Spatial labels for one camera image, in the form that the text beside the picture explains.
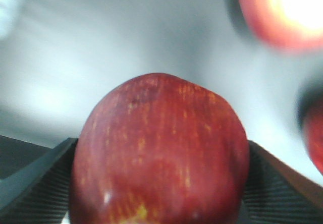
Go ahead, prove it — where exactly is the dark red apple corner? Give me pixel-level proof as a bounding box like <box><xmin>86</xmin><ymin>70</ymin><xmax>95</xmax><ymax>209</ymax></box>
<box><xmin>303</xmin><ymin>98</ymin><xmax>322</xmax><ymax>174</ymax></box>

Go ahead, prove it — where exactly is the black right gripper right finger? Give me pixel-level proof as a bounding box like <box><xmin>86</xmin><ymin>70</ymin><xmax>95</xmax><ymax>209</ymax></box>
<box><xmin>243</xmin><ymin>141</ymin><xmax>322</xmax><ymax>223</ymax></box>

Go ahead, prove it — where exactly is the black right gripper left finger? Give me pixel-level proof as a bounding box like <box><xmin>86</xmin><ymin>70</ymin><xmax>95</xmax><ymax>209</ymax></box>
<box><xmin>1</xmin><ymin>138</ymin><xmax>78</xmax><ymax>223</ymax></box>

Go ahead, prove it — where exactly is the light blue plastic basket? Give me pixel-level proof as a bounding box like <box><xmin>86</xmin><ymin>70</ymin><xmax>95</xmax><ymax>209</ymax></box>
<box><xmin>1</xmin><ymin>0</ymin><xmax>24</xmax><ymax>40</ymax></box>

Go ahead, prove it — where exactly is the dark red striped apple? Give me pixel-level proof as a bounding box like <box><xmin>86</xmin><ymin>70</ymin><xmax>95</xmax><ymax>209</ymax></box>
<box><xmin>69</xmin><ymin>73</ymin><xmax>249</xmax><ymax>223</ymax></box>

